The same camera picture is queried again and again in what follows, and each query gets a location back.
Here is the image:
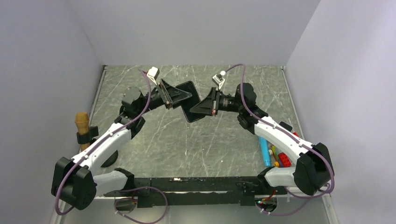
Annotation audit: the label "colourful toy piece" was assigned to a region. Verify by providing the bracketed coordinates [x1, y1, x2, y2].
[269, 144, 281, 168]

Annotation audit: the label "black smartphone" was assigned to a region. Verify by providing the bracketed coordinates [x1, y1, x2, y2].
[176, 81, 205, 123]

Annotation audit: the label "blue toy microphone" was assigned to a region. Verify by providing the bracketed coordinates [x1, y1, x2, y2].
[259, 137, 271, 167]

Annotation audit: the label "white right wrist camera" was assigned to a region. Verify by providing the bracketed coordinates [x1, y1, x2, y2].
[212, 70, 226, 90]

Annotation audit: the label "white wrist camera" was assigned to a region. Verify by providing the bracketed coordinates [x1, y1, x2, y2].
[146, 66, 160, 85]
[212, 70, 226, 90]

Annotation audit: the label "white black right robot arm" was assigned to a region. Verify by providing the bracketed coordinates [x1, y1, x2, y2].
[189, 83, 334, 196]

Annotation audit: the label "red blue toy bricks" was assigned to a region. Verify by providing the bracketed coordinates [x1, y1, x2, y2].
[278, 153, 292, 168]

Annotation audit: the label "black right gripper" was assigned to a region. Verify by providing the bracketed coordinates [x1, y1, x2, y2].
[190, 88, 244, 117]

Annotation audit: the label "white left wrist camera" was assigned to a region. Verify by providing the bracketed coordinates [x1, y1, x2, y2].
[146, 66, 160, 85]

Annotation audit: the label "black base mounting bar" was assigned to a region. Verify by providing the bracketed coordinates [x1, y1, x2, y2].
[105, 176, 286, 208]

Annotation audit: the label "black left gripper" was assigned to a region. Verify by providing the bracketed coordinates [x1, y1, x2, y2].
[137, 78, 192, 116]

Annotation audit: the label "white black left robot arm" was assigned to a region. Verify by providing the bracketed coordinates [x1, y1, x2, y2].
[51, 79, 196, 215]

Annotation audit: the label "lilac cased smartphone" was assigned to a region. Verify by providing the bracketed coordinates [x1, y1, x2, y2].
[279, 121, 293, 132]

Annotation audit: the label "aluminium table edge rail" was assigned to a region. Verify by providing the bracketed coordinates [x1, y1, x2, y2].
[89, 65, 108, 124]

